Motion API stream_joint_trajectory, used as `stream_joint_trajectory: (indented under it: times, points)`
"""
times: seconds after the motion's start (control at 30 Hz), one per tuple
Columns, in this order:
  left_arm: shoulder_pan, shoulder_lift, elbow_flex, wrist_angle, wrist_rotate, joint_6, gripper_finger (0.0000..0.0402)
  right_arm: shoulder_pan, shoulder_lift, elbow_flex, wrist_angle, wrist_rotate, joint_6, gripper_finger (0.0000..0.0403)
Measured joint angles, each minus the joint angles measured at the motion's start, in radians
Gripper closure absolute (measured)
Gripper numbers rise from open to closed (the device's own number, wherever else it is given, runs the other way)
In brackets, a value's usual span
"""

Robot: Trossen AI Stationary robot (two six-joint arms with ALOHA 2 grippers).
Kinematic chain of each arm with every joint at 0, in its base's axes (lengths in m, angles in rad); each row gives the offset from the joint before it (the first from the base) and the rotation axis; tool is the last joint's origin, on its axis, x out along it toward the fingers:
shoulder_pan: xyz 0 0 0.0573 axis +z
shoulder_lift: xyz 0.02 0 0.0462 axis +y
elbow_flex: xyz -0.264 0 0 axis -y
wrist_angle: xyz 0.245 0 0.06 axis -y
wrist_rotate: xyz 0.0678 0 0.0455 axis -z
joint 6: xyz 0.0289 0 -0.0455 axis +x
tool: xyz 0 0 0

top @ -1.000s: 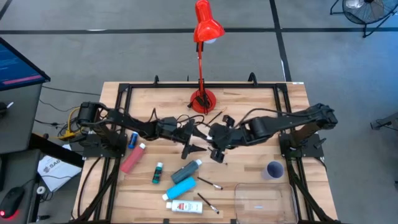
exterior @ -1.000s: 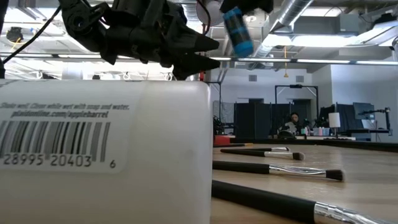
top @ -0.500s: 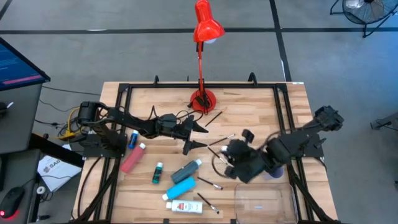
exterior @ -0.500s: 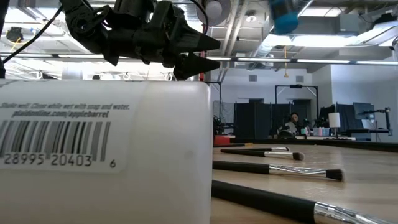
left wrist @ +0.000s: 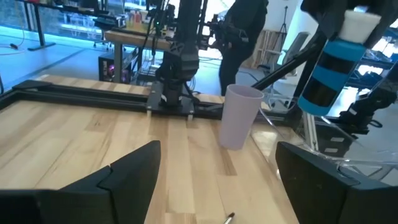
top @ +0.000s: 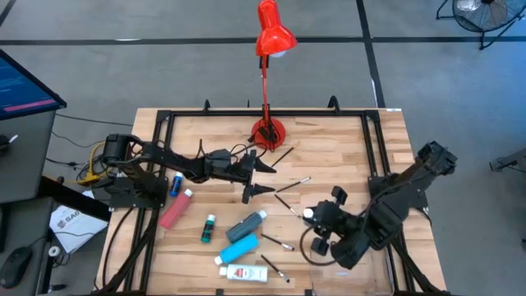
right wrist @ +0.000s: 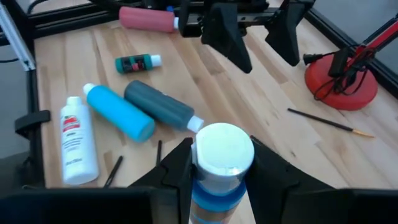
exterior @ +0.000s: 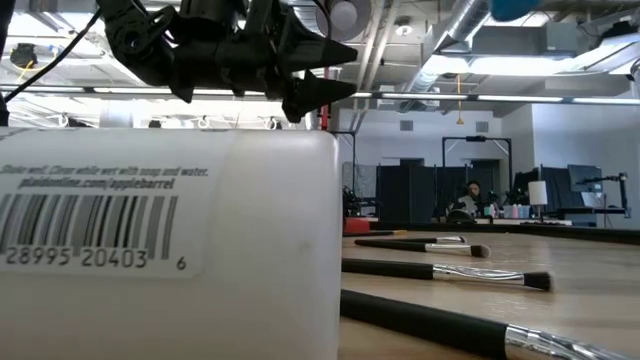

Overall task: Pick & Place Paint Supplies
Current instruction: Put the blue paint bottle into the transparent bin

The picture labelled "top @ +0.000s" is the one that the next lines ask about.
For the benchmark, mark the black aluminium table frame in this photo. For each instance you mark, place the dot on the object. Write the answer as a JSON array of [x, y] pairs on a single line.
[[230, 112]]

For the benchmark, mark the grey desk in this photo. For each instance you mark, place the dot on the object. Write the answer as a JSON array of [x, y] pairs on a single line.
[[24, 164]]

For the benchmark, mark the large red paint bottle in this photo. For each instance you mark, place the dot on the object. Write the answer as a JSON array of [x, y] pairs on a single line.
[[174, 210]]

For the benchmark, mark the white bottle red label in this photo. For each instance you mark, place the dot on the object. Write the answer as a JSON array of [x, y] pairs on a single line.
[[246, 272]]

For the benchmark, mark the black side table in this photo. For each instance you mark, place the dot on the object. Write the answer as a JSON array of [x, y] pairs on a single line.
[[74, 199]]

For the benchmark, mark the grey equipment leg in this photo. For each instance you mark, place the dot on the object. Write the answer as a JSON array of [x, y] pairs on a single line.
[[513, 160]]

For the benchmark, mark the small green paint bottle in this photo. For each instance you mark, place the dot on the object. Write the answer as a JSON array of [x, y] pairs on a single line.
[[208, 230]]

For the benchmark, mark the white tape roll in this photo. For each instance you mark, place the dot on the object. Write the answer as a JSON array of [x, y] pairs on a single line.
[[49, 251]]

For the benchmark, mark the computer monitor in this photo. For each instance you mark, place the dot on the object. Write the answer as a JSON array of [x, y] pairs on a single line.
[[20, 90]]

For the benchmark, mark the black computer mouse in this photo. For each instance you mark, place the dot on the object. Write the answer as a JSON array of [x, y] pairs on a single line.
[[14, 267]]

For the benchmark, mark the large dark grey paint bottle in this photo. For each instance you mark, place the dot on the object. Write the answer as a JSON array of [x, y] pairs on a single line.
[[244, 228]]

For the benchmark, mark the red desk lamp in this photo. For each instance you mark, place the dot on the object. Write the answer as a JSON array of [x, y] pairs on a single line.
[[271, 37]]

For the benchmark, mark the small light blue paint bottle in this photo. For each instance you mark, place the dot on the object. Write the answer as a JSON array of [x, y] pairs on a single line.
[[308, 213]]

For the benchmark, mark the white printed paper sheet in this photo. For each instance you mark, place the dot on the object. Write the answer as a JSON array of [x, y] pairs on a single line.
[[74, 230]]

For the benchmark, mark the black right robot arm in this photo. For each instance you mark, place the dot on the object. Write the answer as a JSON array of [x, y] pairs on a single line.
[[411, 181]]

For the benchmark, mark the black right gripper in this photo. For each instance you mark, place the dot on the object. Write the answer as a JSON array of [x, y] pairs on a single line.
[[335, 222]]

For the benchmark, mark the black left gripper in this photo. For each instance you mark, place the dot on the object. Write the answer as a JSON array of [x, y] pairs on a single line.
[[230, 170]]

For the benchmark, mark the small dark blue paint bottle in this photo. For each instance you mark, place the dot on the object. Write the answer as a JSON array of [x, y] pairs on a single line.
[[176, 185]]

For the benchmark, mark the large light blue paint bottle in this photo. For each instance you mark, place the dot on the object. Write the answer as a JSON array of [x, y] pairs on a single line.
[[240, 248]]

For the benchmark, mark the black floor fan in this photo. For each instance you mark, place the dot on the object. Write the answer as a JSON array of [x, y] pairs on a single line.
[[485, 16]]

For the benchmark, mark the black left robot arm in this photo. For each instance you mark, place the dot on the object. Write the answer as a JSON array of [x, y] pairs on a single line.
[[164, 158]]

